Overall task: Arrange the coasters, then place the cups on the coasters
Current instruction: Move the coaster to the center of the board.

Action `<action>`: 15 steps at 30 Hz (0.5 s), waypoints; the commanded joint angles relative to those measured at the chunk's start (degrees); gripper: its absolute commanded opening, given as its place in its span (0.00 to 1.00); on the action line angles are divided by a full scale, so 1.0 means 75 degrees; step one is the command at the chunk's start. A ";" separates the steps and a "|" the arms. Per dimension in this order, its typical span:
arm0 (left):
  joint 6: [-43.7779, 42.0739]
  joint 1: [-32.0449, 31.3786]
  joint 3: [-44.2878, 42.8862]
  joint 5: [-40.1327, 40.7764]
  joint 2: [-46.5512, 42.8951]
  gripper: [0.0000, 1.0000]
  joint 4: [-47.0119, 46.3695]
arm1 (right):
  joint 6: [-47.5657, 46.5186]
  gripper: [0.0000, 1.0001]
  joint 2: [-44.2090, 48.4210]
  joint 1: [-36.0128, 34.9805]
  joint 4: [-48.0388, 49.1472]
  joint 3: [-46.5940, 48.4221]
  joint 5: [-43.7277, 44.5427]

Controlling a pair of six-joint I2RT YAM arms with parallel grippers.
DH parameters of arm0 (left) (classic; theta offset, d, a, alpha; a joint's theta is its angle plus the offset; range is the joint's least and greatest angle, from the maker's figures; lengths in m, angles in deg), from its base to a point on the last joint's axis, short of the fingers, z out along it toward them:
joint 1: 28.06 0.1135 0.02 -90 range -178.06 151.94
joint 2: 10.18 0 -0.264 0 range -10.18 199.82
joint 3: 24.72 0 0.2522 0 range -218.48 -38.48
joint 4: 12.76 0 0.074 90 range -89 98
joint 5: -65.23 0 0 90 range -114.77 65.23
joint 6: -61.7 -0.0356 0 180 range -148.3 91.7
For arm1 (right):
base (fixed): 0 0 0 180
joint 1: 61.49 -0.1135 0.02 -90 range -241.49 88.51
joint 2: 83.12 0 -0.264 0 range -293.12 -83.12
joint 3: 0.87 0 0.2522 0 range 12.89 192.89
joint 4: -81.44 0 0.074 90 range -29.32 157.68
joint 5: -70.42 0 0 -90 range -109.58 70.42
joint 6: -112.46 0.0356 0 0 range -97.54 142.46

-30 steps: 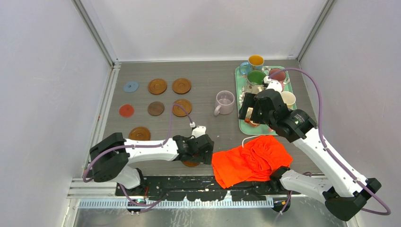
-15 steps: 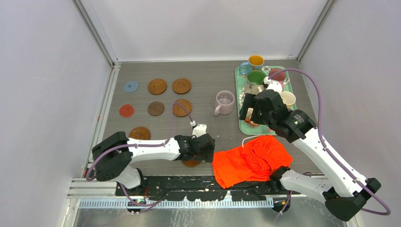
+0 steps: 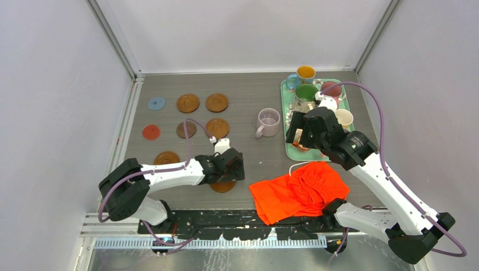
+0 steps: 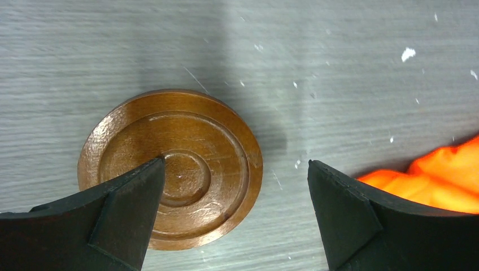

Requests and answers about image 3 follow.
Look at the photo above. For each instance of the dark walnut round coaster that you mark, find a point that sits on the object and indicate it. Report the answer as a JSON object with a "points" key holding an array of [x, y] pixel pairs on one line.
{"points": [[186, 129]]}

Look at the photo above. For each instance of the red round coaster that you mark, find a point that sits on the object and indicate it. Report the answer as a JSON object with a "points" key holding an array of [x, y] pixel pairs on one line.
{"points": [[151, 132]]}

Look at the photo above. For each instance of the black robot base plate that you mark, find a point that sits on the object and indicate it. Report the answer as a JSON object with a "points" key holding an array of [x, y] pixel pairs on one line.
{"points": [[243, 224]]}

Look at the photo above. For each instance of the orange cloth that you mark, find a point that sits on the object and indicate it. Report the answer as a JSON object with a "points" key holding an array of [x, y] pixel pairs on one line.
{"points": [[304, 192]]}

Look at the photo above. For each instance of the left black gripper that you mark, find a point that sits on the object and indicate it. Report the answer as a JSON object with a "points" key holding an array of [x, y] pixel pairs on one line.
{"points": [[236, 174]]}

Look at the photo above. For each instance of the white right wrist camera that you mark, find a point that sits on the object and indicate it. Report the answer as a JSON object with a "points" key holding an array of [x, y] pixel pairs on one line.
{"points": [[325, 101]]}

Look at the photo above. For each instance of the lilac ceramic mug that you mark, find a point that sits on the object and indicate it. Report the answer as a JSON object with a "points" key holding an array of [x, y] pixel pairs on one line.
{"points": [[268, 123]]}

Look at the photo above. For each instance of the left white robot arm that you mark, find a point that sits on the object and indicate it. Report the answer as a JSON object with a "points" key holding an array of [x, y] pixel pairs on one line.
{"points": [[125, 191]]}

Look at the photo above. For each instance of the pink floral mug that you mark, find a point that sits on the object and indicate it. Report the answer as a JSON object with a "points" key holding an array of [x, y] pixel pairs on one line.
{"points": [[330, 89]]}

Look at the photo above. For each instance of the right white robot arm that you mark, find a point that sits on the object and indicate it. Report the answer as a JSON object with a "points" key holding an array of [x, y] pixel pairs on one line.
{"points": [[412, 228]]}

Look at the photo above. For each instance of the blue round coaster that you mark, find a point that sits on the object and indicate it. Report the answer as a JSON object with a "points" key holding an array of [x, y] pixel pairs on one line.
{"points": [[156, 103]]}

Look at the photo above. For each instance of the green inside mug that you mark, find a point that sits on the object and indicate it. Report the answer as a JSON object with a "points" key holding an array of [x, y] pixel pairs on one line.
{"points": [[304, 99]]}

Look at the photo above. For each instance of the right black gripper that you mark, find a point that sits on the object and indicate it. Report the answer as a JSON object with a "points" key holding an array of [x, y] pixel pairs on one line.
{"points": [[298, 120]]}

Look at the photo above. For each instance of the brown wooden coaster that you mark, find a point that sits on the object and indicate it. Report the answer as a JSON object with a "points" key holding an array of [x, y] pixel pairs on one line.
{"points": [[217, 102], [222, 187], [218, 127], [187, 103], [166, 157]]}

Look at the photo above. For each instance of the small tan cup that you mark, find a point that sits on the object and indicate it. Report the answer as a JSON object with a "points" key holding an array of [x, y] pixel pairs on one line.
{"points": [[296, 141]]}

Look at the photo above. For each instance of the blue mug yellow inside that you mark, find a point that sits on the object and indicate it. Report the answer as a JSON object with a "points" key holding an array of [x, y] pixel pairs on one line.
{"points": [[303, 75]]}

